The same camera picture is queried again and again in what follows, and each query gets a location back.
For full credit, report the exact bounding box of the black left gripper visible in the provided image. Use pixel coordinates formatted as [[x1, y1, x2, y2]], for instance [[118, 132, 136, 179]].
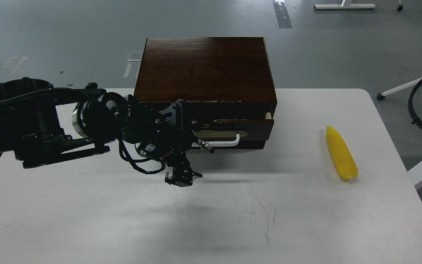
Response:
[[119, 95, 215, 187]]

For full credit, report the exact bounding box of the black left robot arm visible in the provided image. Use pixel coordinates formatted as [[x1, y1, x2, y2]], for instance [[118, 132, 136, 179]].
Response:
[[0, 77, 214, 187]]

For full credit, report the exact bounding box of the wooden drawer with white handle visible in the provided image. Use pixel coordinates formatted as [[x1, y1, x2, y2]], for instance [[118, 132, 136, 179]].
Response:
[[191, 113, 275, 149]]

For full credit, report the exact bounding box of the white desk leg frame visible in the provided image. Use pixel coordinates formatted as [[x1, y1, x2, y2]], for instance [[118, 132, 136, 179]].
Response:
[[314, 0, 376, 10]]

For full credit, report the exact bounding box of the yellow corn cob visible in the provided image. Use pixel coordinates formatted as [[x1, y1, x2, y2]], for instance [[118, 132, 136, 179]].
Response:
[[326, 125, 358, 181]]

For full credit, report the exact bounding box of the dark wooden drawer cabinet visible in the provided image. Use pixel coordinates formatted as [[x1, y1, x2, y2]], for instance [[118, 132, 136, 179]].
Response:
[[133, 37, 278, 151]]

